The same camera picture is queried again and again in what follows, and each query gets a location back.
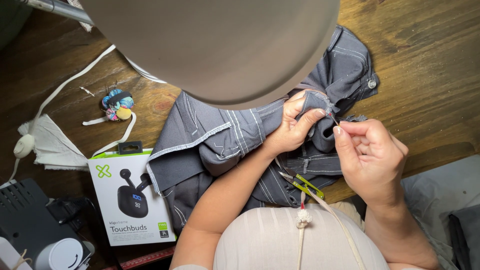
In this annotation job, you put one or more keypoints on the person's right hand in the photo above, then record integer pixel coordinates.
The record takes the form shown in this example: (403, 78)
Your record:
(378, 165)

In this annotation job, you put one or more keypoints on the person's left hand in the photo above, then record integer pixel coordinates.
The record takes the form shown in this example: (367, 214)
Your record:
(287, 131)

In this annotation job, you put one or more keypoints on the metal seam ripper red tip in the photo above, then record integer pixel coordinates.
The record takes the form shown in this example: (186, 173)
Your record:
(333, 118)

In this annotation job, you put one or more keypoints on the grey garment with white stitching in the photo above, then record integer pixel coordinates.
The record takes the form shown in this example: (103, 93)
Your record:
(210, 146)

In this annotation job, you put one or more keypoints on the grey bedding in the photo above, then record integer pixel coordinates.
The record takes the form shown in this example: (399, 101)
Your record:
(427, 191)

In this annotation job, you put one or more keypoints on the green thread snips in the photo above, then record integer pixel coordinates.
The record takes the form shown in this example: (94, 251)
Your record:
(305, 183)

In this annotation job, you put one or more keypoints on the beige measuring tape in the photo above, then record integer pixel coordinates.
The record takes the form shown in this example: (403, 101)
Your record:
(339, 225)

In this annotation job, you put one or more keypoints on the silver snap button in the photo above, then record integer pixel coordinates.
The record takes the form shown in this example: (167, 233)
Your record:
(372, 83)

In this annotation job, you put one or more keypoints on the white tassel pendant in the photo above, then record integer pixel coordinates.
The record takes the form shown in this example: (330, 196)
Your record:
(303, 217)

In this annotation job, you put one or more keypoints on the grey lamp shade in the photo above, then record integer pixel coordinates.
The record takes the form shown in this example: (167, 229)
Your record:
(221, 45)

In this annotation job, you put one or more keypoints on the dark grey cushion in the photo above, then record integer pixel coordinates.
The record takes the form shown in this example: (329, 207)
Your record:
(467, 236)

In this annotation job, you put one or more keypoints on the person's beige ribbed top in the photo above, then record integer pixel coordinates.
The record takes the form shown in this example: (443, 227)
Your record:
(270, 243)

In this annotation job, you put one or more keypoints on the white elastic strip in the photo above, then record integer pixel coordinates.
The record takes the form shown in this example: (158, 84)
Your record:
(120, 138)

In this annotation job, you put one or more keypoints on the colourful pincushion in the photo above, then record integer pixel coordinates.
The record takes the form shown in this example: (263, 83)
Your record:
(118, 104)

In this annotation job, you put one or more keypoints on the white earbuds box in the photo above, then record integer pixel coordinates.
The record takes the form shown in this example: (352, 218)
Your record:
(129, 202)

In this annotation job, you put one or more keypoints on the red ruler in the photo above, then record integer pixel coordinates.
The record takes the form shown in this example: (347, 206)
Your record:
(148, 258)

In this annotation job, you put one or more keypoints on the small white fabric scrap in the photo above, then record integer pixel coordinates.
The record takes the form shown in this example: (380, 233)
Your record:
(87, 91)

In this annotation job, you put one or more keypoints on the black power adapter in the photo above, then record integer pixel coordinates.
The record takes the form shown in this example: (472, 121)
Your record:
(71, 210)

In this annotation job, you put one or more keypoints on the white lace trim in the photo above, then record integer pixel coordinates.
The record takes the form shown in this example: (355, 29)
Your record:
(84, 20)

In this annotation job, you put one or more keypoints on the white cloth piece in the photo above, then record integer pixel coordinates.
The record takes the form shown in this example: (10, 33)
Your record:
(54, 146)

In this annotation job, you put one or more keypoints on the white cylinder cap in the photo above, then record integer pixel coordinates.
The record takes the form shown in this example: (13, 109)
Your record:
(62, 255)

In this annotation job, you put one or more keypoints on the black sewing machine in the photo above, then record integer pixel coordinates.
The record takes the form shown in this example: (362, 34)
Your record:
(22, 217)

